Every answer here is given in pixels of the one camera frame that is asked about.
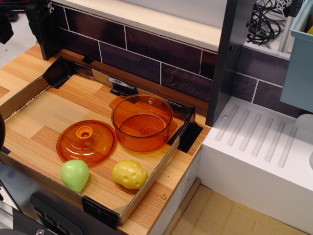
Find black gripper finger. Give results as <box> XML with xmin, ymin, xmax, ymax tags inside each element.
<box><xmin>0</xmin><ymin>15</ymin><xmax>14</xmax><ymax>44</ymax></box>

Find teal plastic bin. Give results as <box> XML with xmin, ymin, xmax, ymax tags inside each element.
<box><xmin>280</xmin><ymin>0</ymin><xmax>313</xmax><ymax>112</ymax></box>

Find tangled black cables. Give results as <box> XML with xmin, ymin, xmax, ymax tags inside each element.
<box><xmin>246</xmin><ymin>0</ymin><xmax>291</xmax><ymax>48</ymax></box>

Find dark grey vertical post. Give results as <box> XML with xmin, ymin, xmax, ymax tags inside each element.
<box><xmin>205</xmin><ymin>0</ymin><xmax>254</xmax><ymax>126</ymax></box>

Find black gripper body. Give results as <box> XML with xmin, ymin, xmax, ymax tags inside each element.
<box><xmin>0</xmin><ymin>0</ymin><xmax>53</xmax><ymax>43</ymax></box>

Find orange transparent pot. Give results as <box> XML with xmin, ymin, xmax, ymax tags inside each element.
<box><xmin>110</xmin><ymin>94</ymin><xmax>177</xmax><ymax>153</ymax></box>

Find green toy pear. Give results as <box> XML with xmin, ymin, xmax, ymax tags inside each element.
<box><xmin>61</xmin><ymin>159</ymin><xmax>89</xmax><ymax>193</ymax></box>

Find white dish drainer sink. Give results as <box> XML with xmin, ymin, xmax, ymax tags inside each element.
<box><xmin>198</xmin><ymin>98</ymin><xmax>313</xmax><ymax>234</ymax></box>

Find yellow toy potato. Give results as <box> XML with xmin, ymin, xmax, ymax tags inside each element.
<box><xmin>112</xmin><ymin>160</ymin><xmax>148</xmax><ymax>189</ymax></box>

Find orange transparent pot lid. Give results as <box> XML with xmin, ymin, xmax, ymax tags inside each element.
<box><xmin>56</xmin><ymin>120</ymin><xmax>117</xmax><ymax>167</ymax></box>

